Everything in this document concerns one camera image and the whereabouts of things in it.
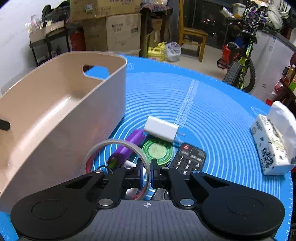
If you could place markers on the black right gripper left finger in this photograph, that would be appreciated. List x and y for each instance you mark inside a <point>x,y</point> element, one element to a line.
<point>66,209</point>

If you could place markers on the white plastic bag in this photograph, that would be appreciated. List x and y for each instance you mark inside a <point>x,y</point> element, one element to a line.
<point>173,52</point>

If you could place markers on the large cardboard box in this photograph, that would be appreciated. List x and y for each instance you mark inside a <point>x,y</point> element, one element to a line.
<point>117,34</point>

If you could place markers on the yellow detergent jug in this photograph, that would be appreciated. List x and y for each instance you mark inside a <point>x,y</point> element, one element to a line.
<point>157,53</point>

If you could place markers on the white tissue pack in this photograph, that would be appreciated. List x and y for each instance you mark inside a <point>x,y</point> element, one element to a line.
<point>274,137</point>

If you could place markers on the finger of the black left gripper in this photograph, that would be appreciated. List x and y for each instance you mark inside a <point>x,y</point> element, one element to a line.
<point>4,125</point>

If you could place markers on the black metal shelf rack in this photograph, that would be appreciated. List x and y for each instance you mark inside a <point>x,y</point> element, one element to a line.
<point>51,36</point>

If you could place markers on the white USB wall charger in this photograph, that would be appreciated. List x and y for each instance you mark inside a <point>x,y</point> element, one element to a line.
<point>161,129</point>

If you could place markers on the black remote control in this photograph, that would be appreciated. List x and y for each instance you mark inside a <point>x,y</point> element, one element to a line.
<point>188,158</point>

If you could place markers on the green black bicycle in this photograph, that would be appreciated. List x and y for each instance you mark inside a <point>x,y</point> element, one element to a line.
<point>236,58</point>

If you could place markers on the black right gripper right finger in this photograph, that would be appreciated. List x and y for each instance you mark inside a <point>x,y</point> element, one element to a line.
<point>227,209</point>

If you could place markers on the upper cardboard box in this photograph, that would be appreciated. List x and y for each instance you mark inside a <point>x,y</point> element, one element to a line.
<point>88,9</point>

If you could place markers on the beige plastic storage bin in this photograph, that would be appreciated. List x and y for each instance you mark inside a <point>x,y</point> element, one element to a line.
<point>57,113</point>

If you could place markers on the wooden chair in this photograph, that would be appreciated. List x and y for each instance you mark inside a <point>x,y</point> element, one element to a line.
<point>185,31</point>

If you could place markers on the purple orange folding toy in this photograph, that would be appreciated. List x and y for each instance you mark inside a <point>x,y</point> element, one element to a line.
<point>122,153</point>

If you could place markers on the blue silicone baking mat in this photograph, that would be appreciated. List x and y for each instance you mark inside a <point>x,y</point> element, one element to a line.
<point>214,117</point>

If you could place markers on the green round tin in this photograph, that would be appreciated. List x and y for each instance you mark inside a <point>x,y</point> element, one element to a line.
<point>158,149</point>

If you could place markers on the white appliance cabinet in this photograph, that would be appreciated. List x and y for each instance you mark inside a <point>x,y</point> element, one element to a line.
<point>270,56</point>

